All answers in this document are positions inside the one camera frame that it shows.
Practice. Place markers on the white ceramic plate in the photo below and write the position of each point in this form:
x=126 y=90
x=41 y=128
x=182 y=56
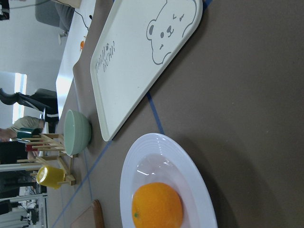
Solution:
x=155 y=157

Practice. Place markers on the orange fruit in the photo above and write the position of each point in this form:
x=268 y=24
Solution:
x=157 y=205

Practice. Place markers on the cream bear serving tray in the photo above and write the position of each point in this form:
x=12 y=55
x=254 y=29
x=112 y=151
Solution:
x=138 y=41

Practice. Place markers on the green ceramic bowl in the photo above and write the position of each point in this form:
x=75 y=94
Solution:
x=77 y=132

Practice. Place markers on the fried egg toy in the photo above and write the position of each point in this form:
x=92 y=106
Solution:
x=82 y=43

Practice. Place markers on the wooden dish rack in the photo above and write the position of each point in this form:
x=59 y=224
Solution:
x=50 y=152

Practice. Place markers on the yellow mug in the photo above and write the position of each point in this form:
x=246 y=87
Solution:
x=50 y=176

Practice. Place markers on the wooden cutting board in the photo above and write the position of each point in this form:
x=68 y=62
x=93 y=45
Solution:
x=92 y=217

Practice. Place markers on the red cylinder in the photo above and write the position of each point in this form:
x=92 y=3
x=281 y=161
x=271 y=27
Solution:
x=29 y=148

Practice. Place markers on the dark green mug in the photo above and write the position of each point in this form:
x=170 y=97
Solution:
x=28 y=132

